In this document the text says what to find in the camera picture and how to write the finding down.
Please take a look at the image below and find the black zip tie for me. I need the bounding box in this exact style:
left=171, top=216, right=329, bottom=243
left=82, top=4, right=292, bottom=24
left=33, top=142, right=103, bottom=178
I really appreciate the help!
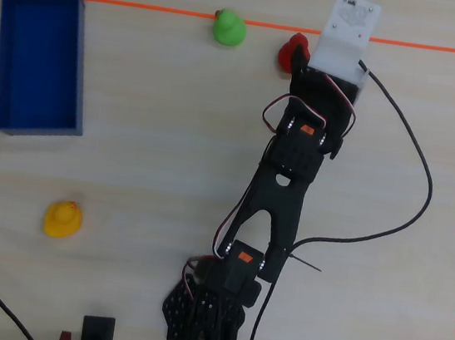
left=288, top=251, right=324, bottom=272

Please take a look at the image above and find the black camera cable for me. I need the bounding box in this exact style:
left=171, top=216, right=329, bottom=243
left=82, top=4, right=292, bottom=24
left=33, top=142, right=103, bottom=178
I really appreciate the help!
left=230, top=47, right=449, bottom=340

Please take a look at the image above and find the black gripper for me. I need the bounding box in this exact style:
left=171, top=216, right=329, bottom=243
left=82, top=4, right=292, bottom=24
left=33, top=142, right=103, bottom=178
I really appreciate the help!
left=279, top=42, right=368, bottom=163

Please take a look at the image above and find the red rubber duck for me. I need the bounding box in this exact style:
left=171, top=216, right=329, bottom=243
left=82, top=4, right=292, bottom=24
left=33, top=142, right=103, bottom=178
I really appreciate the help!
left=275, top=29, right=314, bottom=76

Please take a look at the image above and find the yellow rubber duck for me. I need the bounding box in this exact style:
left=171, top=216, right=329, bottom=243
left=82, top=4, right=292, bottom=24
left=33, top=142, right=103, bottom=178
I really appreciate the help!
left=41, top=197, right=85, bottom=242

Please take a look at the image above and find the red white black servo wire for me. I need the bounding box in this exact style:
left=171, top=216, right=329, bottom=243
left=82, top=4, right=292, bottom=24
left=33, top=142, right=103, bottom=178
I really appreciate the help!
left=260, top=65, right=363, bottom=146

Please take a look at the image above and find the green rubber duck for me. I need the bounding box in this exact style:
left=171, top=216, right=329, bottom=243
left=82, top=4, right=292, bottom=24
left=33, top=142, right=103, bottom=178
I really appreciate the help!
left=209, top=7, right=250, bottom=50

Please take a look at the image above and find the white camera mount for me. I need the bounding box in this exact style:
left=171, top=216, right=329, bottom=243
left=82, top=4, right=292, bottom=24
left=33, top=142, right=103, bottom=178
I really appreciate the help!
left=307, top=0, right=384, bottom=91

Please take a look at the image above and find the black clamp with red handle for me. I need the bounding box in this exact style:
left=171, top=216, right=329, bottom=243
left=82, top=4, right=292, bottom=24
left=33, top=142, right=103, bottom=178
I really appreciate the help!
left=57, top=310, right=117, bottom=340

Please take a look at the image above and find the blue plastic box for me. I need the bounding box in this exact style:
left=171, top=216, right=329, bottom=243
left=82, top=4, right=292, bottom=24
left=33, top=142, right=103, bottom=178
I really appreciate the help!
left=0, top=0, right=101, bottom=145

